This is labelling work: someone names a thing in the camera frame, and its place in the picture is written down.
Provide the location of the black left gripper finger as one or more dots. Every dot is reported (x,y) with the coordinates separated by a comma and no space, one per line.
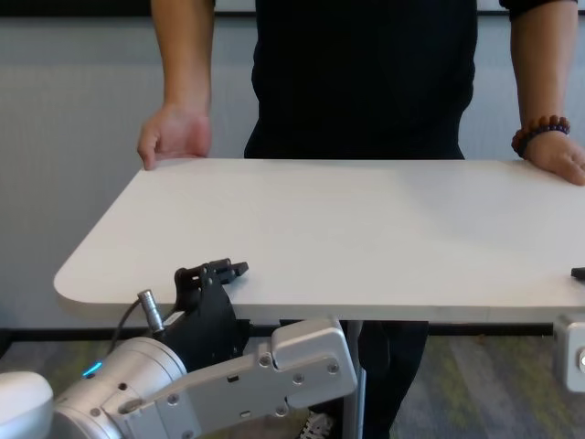
(228,270)

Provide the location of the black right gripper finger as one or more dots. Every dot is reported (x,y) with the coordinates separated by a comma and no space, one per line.
(579,273)

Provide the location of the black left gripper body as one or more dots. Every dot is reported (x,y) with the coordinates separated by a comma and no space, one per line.
(205,324)

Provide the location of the white rolling table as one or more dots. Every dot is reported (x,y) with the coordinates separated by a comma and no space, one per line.
(320,228)

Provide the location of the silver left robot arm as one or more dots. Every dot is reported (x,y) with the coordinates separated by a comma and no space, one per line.
(137,366)

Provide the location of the person's right forearm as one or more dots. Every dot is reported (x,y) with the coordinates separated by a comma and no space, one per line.
(185,59)

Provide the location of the person's left forearm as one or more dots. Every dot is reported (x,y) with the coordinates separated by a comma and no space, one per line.
(541,78)

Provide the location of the person's left hand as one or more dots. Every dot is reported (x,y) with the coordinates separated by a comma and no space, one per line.
(557,155)

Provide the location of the person's right hand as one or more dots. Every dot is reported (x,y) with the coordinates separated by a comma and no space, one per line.
(178,132)

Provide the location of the black baseboard strip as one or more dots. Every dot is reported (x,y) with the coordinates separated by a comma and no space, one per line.
(68,334)

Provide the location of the black white sneaker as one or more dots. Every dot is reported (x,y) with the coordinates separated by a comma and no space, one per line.
(317,427)

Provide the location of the person in black clothes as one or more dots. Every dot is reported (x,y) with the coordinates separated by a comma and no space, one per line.
(361,82)

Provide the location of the black wall trim strip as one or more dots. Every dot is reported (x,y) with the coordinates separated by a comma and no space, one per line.
(68,11)

